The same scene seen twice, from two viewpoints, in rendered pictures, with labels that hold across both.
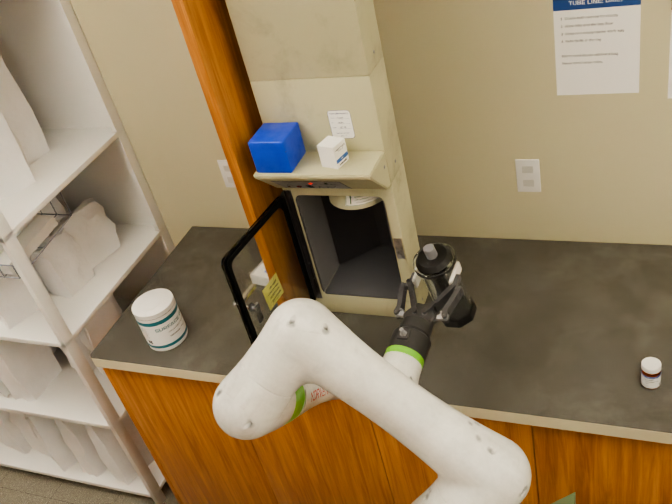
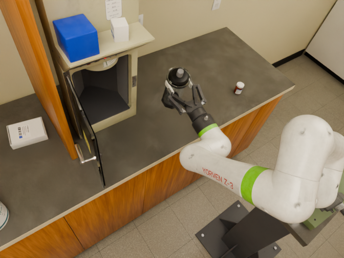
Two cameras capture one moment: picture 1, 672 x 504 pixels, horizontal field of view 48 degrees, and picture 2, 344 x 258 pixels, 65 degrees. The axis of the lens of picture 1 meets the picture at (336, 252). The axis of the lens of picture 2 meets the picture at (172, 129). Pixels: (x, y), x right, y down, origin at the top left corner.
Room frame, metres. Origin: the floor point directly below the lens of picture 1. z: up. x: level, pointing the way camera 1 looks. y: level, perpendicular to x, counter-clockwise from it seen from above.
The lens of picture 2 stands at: (1.21, 0.63, 2.11)
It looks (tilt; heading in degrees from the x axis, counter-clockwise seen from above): 54 degrees down; 286
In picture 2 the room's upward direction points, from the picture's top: 12 degrees clockwise
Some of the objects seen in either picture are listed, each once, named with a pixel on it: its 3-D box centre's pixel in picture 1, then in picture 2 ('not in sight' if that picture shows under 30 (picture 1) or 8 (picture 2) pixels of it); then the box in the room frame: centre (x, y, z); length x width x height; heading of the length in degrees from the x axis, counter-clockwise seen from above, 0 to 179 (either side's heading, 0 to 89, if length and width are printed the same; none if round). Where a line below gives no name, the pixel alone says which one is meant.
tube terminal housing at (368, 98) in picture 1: (355, 184); (90, 52); (1.84, -0.10, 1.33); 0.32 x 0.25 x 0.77; 61
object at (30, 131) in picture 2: not in sight; (27, 132); (2.03, 0.20, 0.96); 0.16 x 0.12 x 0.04; 52
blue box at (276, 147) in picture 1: (277, 147); (77, 38); (1.73, 0.07, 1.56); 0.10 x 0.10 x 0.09; 61
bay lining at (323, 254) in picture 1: (364, 222); (93, 76); (1.84, -0.10, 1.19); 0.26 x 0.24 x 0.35; 61
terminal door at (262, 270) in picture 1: (273, 284); (86, 136); (1.67, 0.19, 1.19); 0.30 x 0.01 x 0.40; 143
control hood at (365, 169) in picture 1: (322, 179); (108, 52); (1.68, -0.01, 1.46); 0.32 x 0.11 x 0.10; 61
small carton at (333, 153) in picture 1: (333, 152); (119, 29); (1.66, -0.06, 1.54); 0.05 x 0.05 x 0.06; 46
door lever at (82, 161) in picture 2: not in sight; (84, 152); (1.63, 0.26, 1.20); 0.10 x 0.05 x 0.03; 143
